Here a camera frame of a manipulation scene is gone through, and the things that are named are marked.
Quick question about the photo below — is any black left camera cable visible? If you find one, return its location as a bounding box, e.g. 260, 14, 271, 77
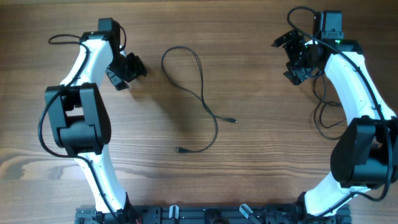
37, 34, 128, 223

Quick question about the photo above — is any thin black separated cable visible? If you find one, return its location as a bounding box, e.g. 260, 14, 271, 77
310, 74, 348, 141

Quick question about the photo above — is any black camera cable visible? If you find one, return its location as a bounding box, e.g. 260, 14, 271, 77
37, 34, 128, 223
286, 6, 394, 218

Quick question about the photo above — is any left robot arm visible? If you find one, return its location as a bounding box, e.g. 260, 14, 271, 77
38, 18, 147, 223

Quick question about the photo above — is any black cable with usb plug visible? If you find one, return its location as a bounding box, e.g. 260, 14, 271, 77
160, 45, 239, 154

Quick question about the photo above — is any black right camera cable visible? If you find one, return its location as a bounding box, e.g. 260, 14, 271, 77
286, 6, 394, 218

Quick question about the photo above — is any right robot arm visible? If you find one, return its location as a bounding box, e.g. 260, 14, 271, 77
273, 10, 397, 222

